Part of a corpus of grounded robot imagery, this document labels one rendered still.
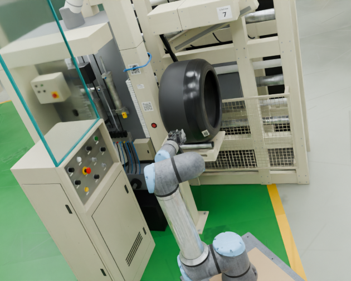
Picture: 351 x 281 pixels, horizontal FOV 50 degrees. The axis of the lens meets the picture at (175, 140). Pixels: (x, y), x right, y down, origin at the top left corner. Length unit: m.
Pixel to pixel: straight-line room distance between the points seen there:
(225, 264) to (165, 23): 1.62
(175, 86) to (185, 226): 1.03
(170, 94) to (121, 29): 0.52
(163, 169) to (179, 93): 0.96
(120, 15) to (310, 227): 2.11
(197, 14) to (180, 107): 0.64
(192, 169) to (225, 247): 0.52
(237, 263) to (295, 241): 1.21
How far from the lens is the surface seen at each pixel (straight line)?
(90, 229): 2.60
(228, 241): 1.96
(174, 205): 1.66
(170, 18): 2.70
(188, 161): 1.57
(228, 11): 2.58
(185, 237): 1.80
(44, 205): 2.64
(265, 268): 2.17
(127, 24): 2.53
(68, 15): 3.04
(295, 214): 3.33
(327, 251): 3.07
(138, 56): 2.58
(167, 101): 2.45
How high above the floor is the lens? 2.32
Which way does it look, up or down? 30 degrees down
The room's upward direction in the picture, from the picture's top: 18 degrees counter-clockwise
